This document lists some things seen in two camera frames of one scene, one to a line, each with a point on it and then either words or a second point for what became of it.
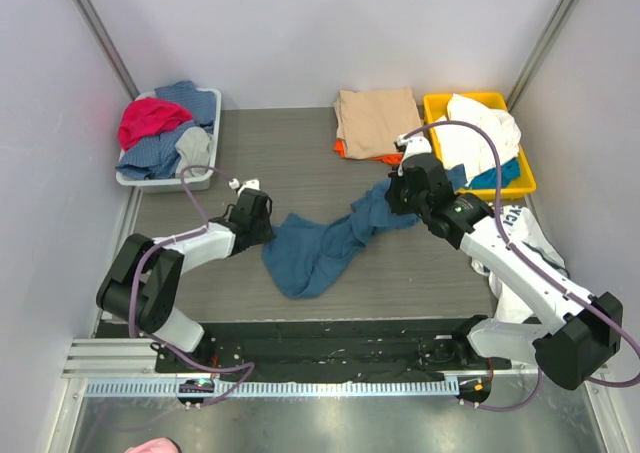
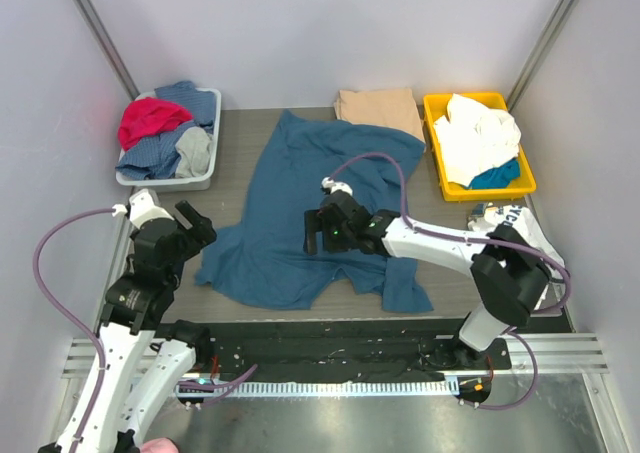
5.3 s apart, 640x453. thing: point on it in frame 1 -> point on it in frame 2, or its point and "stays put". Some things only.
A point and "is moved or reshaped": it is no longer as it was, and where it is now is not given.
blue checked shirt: x=157 y=158 stays put
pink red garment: x=147 y=117 stays put
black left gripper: x=261 y=221 -> x=185 y=229
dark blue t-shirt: x=301 y=255 is moved or reshaped
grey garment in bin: x=193 y=147 stays put
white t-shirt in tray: x=465 y=147 stays put
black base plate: x=355 y=351 stays put
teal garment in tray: x=509 y=172 stays put
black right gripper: x=400 y=199 -> x=319 y=230
